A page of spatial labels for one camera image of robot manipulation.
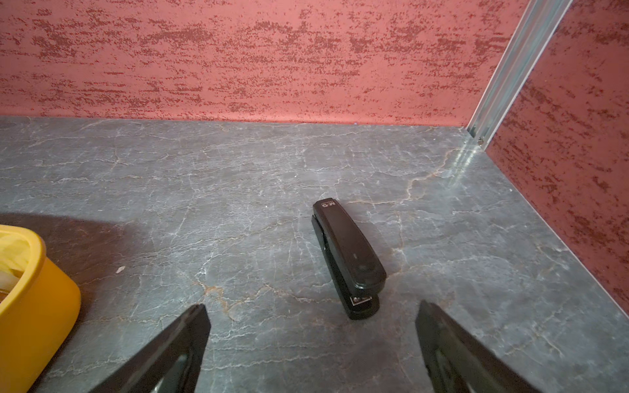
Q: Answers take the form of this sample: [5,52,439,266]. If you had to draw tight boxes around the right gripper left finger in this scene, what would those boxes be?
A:
[92,304,211,392]

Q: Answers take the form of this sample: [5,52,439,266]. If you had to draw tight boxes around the yellow plastic storage box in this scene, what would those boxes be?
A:
[1,225,81,392]

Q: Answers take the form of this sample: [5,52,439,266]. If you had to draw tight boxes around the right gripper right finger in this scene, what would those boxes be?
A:
[415,301,539,392]

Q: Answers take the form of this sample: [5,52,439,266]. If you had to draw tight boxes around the black rectangular block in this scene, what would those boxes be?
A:
[311,198,387,320]

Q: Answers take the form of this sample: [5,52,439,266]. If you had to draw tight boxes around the right aluminium corner post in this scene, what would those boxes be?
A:
[467,0,573,149]

